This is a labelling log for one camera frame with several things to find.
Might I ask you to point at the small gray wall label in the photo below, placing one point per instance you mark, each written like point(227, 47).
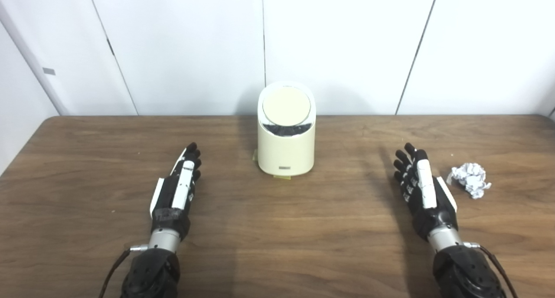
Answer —
point(49, 71)

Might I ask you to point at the cream round bin lid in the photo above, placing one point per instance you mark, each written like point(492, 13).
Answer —
point(286, 106)

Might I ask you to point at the cream-colored round bin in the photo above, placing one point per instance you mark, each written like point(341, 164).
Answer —
point(286, 152)

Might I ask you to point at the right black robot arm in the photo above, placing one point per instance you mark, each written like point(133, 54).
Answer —
point(466, 274)

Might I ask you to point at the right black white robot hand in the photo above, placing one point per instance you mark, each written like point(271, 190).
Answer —
point(429, 207)

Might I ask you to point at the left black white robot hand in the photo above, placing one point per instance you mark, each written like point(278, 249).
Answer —
point(167, 198)

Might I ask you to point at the white paper ball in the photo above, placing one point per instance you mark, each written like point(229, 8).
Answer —
point(470, 178)

